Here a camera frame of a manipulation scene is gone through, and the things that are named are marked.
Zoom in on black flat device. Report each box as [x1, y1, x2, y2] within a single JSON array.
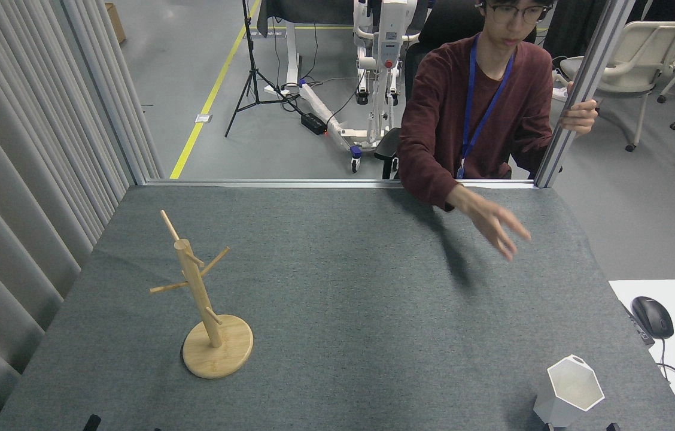
[[621, 301, 655, 348]]

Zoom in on person's right hand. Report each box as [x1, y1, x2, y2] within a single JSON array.
[[468, 198, 533, 262]]

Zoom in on black office chair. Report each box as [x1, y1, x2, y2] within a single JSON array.
[[375, 0, 485, 180]]

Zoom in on silver table rail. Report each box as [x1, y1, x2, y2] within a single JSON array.
[[145, 178, 539, 190]]

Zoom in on black power strip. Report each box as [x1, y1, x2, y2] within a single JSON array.
[[301, 112, 327, 135]]

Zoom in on white wheeled stand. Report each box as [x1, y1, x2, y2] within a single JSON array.
[[299, 0, 422, 174]]

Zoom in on black tripod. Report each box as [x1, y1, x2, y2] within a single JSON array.
[[225, 0, 308, 138]]

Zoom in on person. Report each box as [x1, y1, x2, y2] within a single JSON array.
[[397, 0, 599, 262]]

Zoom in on black computer mouse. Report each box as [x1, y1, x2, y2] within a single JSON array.
[[631, 296, 674, 340]]

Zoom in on black hanging cloth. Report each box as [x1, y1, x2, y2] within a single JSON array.
[[544, 0, 613, 59]]

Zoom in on wooden cup rack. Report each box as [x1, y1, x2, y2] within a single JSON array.
[[149, 210, 254, 380]]

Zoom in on white plastic wheeled chair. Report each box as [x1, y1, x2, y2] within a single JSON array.
[[560, 21, 675, 152]]

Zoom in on cardboard box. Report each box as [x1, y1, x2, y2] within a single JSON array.
[[104, 3, 127, 44]]

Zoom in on grey table cloth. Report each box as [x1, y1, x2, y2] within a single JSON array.
[[0, 184, 675, 431]]

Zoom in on white hexagonal cup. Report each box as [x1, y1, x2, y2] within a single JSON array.
[[533, 354, 606, 429]]

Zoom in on black eyeglasses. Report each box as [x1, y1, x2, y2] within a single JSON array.
[[484, 2, 549, 26]]

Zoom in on blue lanyard with badge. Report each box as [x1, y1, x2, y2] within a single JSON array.
[[456, 33, 516, 180]]

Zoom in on silver post beside person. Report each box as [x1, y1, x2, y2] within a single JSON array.
[[534, 0, 638, 189]]

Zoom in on person's left hand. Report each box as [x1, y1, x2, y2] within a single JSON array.
[[559, 99, 599, 136]]

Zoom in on grey curtain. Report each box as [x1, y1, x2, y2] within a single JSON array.
[[0, 0, 165, 431]]

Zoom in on desk with black cover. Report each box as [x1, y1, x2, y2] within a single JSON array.
[[257, 0, 357, 98]]

